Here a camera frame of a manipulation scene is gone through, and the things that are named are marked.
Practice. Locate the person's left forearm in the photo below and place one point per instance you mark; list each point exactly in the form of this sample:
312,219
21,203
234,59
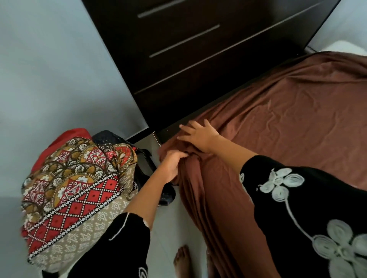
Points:
146,200

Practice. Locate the red patterned bedsheet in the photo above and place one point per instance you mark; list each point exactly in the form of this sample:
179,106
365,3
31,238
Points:
74,200

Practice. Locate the brown bed sheet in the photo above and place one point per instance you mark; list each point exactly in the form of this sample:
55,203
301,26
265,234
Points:
301,114

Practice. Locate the black stool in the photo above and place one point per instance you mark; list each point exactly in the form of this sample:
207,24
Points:
111,137

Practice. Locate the person's left foot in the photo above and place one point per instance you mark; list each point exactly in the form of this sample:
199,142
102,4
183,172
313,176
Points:
183,263

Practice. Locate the white mattress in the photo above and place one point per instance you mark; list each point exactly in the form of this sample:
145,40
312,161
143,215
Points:
344,47

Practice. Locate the black floral blouse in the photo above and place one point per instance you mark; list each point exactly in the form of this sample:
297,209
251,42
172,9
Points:
286,214

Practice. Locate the person's right hand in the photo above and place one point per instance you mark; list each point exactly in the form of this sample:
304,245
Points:
200,137

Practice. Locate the dark wooden bed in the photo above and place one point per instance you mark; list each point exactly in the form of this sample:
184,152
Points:
200,71

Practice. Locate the person's left hand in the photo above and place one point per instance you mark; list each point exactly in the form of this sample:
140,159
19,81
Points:
171,166

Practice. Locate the person's right forearm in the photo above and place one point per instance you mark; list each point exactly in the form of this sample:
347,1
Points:
235,154

